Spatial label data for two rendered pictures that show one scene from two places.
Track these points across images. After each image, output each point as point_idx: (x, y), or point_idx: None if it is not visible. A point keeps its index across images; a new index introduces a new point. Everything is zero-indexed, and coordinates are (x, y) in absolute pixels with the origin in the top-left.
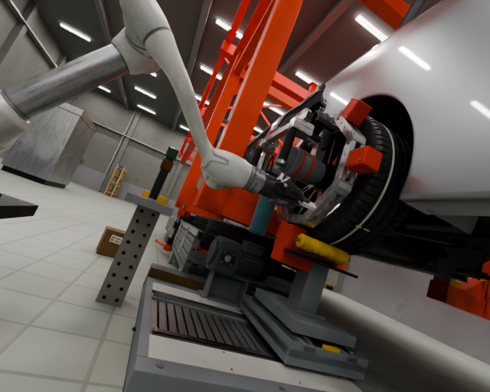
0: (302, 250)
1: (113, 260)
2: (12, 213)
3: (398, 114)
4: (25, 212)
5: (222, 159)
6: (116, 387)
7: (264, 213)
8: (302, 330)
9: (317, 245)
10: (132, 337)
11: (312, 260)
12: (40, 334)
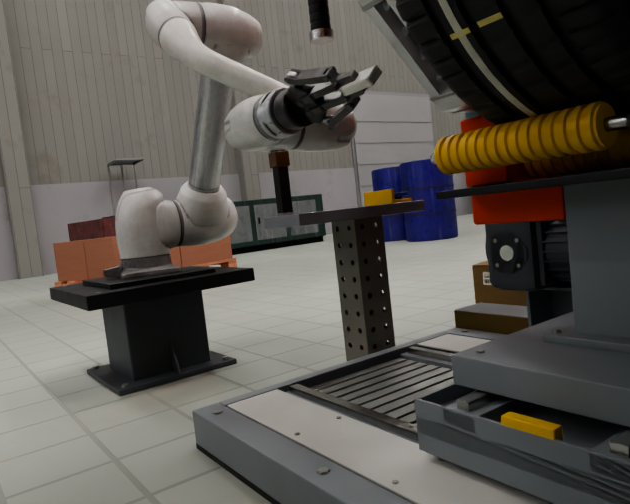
0: (535, 164)
1: (341, 309)
2: (210, 283)
3: None
4: (232, 279)
5: (227, 124)
6: None
7: None
8: (473, 380)
9: (470, 145)
10: None
11: (485, 192)
12: (239, 392)
